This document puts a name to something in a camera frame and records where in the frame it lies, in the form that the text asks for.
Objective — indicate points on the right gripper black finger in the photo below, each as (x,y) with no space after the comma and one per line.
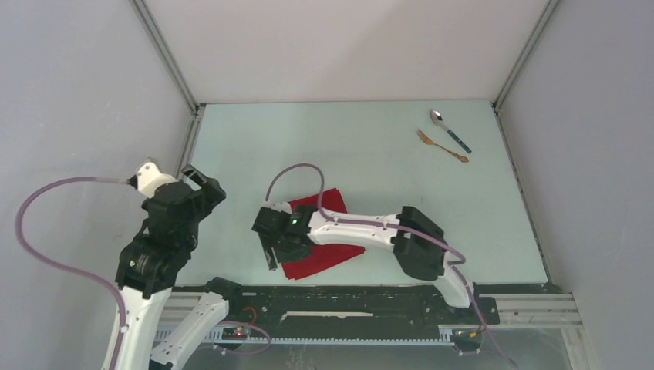
(268,249)
(286,251)

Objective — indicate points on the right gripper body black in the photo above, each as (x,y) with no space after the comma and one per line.
(281,234)

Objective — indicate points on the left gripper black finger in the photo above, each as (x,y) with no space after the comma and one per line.
(193,174)
(211,194)

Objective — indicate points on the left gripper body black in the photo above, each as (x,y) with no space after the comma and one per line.
(191,235)

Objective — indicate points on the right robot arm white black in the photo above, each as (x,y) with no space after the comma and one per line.
(417,243)

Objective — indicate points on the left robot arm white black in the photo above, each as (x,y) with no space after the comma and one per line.
(148,269)

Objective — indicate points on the left corner aluminium profile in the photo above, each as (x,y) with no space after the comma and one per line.
(197,109)

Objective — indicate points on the corner aluminium profile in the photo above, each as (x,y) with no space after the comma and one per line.
(197,109)
(545,18)

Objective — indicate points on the gold fork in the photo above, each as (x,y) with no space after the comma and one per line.
(428,141)

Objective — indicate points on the right corner aluminium profile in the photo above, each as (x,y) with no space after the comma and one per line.
(545,18)

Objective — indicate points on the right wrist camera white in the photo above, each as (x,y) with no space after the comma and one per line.
(280,206)

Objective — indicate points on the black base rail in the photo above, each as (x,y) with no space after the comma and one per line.
(356,313)

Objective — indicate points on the silver spoon blue handle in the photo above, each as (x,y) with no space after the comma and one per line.
(437,119)

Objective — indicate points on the aluminium frame rail front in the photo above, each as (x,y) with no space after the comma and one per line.
(516,311)

